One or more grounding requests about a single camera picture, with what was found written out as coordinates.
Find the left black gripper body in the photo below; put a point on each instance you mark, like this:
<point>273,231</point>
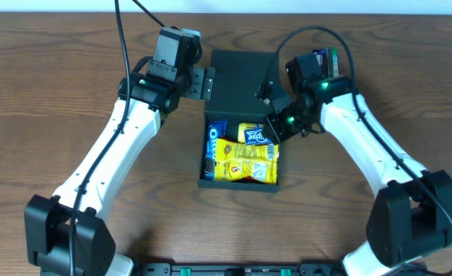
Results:
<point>204,83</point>

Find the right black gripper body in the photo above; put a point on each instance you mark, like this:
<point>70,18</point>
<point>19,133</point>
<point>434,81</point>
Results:
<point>273,130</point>

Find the blue oreo cookie pack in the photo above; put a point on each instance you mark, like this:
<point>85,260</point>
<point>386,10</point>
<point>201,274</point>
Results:
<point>216,130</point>

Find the blue eclipse mint tin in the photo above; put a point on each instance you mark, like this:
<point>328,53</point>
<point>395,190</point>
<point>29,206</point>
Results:
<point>255,137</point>

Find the yellow candy roll tube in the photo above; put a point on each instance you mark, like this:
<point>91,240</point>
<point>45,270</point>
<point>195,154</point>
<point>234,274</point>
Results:
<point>242,127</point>

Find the purple dairy milk bar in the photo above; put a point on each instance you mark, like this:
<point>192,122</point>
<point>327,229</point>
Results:
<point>320,55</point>

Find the dark green box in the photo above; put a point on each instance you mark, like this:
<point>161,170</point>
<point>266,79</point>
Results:
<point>238,75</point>

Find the green chocolate bar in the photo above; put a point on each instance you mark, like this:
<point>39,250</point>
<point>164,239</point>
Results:
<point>332,62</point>

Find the yellow candy bag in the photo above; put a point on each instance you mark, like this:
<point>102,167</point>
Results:
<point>235,161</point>

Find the red candy bag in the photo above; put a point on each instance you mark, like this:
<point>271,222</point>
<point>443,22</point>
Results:
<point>251,179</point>

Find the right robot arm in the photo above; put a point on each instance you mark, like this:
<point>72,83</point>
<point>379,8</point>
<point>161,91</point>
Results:
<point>412,213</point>

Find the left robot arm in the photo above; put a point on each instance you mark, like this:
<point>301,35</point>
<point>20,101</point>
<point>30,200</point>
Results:
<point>66,234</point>

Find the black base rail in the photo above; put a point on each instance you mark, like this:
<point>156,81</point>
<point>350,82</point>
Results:
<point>303,269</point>

